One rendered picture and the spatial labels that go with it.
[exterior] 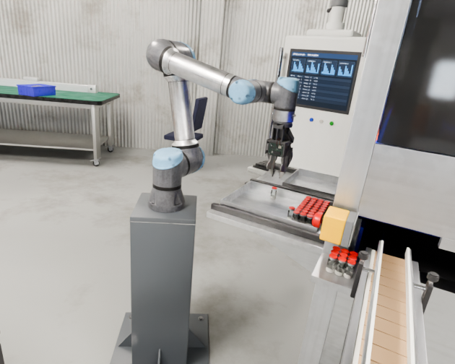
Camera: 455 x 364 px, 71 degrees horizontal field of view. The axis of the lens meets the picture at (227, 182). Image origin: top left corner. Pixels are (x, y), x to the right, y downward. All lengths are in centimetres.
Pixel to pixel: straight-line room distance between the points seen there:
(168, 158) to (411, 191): 81
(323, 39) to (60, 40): 418
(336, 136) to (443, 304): 111
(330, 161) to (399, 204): 105
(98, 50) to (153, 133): 138
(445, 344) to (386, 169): 49
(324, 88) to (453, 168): 113
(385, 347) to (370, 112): 51
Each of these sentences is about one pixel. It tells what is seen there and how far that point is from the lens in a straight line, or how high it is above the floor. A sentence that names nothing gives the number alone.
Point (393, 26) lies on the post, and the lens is 87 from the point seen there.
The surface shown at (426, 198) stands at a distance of 90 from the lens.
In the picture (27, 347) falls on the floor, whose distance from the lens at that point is 198.
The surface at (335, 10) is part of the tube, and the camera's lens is 200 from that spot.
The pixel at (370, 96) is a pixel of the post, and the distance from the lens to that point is 86.
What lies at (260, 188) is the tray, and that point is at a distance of 133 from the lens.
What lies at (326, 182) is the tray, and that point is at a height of 88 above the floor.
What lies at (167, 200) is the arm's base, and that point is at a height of 84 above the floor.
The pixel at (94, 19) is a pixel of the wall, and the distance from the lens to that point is 531.
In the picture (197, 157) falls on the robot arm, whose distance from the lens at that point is 138.
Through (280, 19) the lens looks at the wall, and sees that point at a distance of 522.
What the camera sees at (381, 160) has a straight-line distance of 88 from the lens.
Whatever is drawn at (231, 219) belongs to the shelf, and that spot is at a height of 88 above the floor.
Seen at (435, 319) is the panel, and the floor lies 79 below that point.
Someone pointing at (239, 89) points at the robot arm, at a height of 129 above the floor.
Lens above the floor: 136
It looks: 20 degrees down
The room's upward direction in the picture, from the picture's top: 6 degrees clockwise
